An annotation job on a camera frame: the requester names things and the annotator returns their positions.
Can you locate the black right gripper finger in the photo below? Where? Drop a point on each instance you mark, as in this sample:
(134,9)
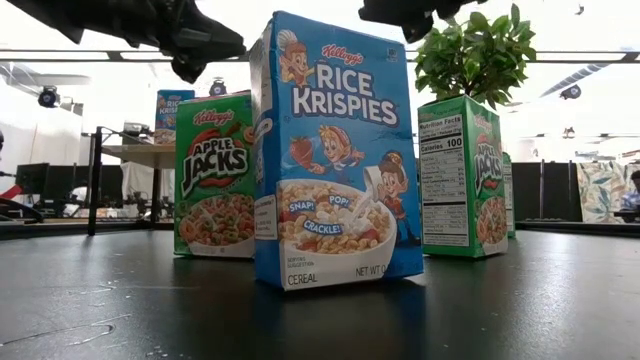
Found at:
(382,6)
(382,17)

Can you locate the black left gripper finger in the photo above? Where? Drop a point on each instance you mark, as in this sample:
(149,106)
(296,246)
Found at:
(182,67)
(198,66)

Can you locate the blue Rice Krispies cereal box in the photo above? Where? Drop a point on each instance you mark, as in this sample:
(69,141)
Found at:
(172,115)
(340,165)

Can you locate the green Apple Jacks cereal box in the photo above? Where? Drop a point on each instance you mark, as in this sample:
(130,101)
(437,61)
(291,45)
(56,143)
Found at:
(509,200)
(215,175)
(450,175)

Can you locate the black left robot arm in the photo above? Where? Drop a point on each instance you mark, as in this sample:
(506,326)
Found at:
(75,15)

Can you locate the wooden shelf with black legs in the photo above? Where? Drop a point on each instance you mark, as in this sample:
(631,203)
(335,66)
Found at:
(145,155)

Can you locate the black ceiling spotlight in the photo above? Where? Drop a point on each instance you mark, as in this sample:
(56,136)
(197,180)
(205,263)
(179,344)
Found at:
(48,96)
(217,88)
(570,91)

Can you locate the green leafy plant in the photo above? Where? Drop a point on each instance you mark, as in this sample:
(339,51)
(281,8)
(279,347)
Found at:
(475,60)

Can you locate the white cloth cover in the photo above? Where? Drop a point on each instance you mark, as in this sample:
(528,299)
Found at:
(137,182)

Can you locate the black background equipment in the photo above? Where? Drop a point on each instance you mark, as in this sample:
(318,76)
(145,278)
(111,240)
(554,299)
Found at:
(140,205)

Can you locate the person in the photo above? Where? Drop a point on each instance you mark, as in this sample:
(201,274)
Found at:
(77,195)
(632,197)

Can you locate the white cylindrical container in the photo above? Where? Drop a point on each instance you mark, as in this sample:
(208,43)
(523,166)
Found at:
(525,150)

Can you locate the black curved bar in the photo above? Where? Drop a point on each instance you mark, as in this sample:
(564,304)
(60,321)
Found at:
(27,210)

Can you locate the red bar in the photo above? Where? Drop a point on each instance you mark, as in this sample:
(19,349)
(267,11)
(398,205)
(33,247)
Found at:
(12,192)

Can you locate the black partition panel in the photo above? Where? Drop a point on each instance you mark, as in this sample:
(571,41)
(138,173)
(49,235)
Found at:
(555,192)

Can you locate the black table mat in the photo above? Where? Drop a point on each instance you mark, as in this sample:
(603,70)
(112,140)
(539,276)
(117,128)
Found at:
(150,310)

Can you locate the floral patterned screen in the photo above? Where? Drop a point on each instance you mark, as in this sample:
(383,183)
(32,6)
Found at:
(600,192)

